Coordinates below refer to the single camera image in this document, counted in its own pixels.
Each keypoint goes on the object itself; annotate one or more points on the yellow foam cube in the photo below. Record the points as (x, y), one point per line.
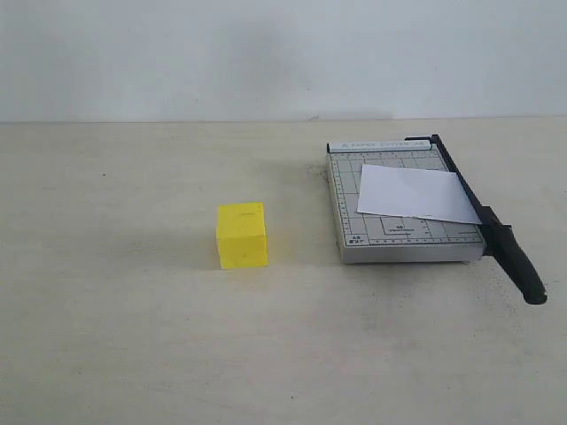
(241, 236)

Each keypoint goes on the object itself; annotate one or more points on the white paper sheet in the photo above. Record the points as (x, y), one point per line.
(414, 193)

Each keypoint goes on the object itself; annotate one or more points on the black cutter blade handle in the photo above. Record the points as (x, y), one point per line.
(500, 240)

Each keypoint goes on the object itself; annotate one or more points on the grey paper cutter base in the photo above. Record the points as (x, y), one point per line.
(367, 238)

